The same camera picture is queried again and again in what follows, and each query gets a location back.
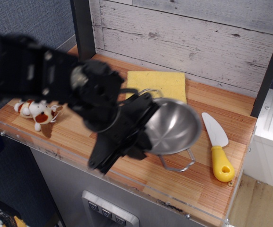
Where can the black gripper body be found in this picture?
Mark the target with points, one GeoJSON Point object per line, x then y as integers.
{"type": "Point", "coordinates": [95, 90]}

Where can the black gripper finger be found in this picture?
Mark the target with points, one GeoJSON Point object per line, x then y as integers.
{"type": "Point", "coordinates": [116, 141]}
{"type": "Point", "coordinates": [142, 145]}

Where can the stainless steel colander bowl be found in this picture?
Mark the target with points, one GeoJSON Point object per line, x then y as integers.
{"type": "Point", "coordinates": [173, 128]}

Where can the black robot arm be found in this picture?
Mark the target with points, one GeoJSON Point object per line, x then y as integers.
{"type": "Point", "coordinates": [32, 71]}

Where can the yellow towel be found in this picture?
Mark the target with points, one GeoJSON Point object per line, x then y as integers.
{"type": "Point", "coordinates": [158, 83]}

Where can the white brown plush dog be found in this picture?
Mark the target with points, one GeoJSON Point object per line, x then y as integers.
{"type": "Point", "coordinates": [43, 115]}

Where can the silver dispenser button panel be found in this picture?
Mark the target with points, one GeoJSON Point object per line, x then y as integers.
{"type": "Point", "coordinates": [102, 213]}

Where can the clear acrylic edge guard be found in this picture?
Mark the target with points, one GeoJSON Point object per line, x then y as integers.
{"type": "Point", "coordinates": [177, 191]}

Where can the yellow object bottom left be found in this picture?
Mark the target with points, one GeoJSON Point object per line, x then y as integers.
{"type": "Point", "coordinates": [15, 222]}

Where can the white ribbed cabinet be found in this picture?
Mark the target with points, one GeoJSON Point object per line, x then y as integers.
{"type": "Point", "coordinates": [259, 160]}

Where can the dark vertical post left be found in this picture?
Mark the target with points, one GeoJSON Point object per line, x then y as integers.
{"type": "Point", "coordinates": [83, 29]}

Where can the dark vertical post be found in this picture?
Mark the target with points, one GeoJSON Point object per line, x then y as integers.
{"type": "Point", "coordinates": [263, 91]}
{"type": "Point", "coordinates": [83, 29]}

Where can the toy knife yellow handle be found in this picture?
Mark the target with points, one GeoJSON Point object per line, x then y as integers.
{"type": "Point", "coordinates": [223, 170]}

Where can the dark vertical post right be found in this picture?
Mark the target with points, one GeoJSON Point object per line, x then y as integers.
{"type": "Point", "coordinates": [263, 91]}

